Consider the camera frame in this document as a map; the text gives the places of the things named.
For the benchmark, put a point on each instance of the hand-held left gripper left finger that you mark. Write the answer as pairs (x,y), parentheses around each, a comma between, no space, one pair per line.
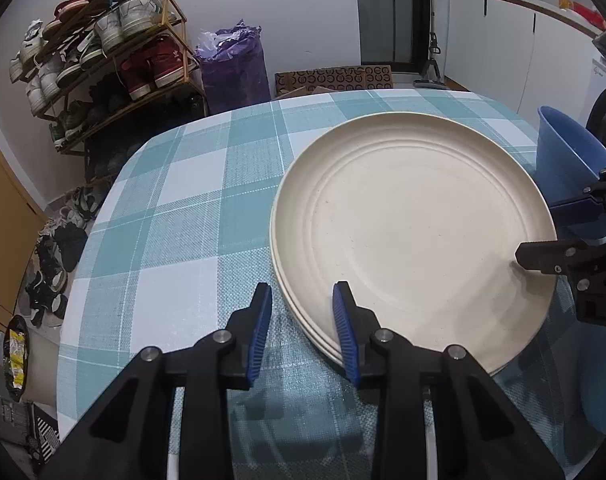
(260,330)

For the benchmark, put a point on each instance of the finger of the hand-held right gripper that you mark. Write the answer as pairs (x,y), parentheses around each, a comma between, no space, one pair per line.
(548,257)
(573,207)

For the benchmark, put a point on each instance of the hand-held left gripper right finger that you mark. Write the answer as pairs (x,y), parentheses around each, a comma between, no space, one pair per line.
(345,330)

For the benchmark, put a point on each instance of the cream round plate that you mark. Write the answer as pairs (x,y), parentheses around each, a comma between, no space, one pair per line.
(317,345)
(413,230)
(303,317)

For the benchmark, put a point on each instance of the blue bowl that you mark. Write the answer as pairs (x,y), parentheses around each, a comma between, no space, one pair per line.
(563,160)
(603,400)

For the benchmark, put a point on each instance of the teal checked tablecloth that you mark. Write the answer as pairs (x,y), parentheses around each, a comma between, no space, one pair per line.
(183,210)

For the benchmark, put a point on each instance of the white base cabinets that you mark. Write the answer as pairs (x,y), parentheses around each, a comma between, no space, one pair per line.
(483,45)

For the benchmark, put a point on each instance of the red container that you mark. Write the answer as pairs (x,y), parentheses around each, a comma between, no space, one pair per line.
(588,12)

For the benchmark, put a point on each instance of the floor mop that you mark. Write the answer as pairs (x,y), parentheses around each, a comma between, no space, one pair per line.
(434,60)

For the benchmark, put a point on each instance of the pile of dark shoes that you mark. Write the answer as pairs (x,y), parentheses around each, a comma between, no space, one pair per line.
(53,260)

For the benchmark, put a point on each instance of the beige chair seat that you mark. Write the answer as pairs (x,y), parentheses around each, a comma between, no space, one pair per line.
(40,370)

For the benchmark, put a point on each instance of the flat cardboard box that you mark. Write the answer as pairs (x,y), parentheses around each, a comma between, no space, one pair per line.
(303,91)

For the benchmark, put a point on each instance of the black white patterned mat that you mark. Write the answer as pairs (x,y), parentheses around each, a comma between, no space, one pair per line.
(40,435)

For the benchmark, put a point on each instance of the yellow snack packet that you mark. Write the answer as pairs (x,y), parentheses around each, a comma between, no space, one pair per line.
(15,355)

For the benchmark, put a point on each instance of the flattened patterned cardboard box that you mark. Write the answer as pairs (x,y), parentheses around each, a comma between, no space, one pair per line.
(333,77)

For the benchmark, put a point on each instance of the purple plastic bag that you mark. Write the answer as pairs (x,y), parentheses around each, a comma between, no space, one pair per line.
(233,70)

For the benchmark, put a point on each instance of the black framed glass door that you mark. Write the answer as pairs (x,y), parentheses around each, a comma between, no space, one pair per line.
(388,10)

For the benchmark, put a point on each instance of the wooden door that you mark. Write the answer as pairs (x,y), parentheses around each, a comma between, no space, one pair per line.
(3,195)

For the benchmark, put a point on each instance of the wooden shoe rack with shoes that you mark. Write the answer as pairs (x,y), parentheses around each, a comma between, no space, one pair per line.
(133,60)

